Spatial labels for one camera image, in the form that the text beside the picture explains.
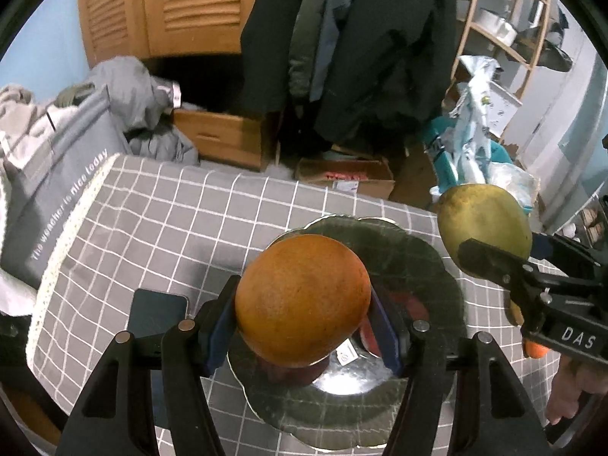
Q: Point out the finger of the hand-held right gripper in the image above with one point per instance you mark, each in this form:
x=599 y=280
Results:
x=565 y=251
x=489 y=259

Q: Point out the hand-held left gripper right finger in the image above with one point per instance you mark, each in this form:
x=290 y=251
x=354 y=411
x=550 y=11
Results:
x=387 y=339

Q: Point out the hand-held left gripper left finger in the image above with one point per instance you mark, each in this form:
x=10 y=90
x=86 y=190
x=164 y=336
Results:
x=218 y=339

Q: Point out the yellow green mango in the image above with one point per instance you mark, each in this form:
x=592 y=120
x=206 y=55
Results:
x=515 y=314
x=484 y=218

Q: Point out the dark red apple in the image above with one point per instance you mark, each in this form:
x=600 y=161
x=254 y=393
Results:
x=413 y=306

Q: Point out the small tangerine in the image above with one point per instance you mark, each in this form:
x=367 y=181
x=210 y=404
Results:
x=536 y=350

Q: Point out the scalloped glass plate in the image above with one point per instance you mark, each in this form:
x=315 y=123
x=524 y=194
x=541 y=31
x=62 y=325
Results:
x=418 y=270

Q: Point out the orange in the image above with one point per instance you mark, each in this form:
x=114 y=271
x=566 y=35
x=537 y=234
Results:
x=304 y=294

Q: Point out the person's right hand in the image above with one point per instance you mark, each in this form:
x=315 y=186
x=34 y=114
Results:
x=567 y=389

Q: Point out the dark smartphone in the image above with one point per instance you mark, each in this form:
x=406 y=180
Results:
x=156 y=308

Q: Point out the clear plastic bag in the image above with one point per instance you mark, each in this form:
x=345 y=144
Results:
x=515 y=180

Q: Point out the printed white rice bag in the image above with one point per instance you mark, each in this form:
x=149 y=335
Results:
x=475 y=152

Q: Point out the plain cardboard box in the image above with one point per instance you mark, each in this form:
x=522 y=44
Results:
x=413 y=180

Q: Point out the teal plastic basket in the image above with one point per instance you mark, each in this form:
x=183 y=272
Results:
x=439 y=161

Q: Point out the grey checked tablecloth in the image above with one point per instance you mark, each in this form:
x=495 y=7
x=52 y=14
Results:
x=166 y=228

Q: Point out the white perforated crate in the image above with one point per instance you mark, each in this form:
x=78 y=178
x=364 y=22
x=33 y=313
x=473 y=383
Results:
x=503 y=109

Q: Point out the cardboard box with red packets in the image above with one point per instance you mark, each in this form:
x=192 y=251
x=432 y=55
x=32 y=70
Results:
x=308 y=168

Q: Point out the olive hanging bag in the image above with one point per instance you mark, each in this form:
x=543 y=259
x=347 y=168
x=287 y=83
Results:
x=555 y=57

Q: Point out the wooden drawer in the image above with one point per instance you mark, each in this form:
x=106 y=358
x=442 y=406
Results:
x=223 y=133

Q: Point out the grey fabric storage bag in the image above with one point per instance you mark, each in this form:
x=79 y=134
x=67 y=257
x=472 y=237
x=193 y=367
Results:
x=61 y=190

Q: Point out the wooden shelf rack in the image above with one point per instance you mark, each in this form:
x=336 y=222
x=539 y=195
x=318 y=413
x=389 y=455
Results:
x=539 y=33

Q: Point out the black hooded jacket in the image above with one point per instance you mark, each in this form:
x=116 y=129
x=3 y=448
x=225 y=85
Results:
x=380 y=57

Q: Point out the white pot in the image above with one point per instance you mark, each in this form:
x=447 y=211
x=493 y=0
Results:
x=496 y=26

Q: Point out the grey clothes pile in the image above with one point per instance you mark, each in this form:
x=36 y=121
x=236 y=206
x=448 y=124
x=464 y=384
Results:
x=133 y=85

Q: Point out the dark grey jacket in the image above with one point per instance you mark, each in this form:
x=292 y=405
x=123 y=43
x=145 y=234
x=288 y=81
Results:
x=327 y=33

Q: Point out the wooden louvered wardrobe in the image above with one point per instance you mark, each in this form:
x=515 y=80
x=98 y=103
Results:
x=190 y=9

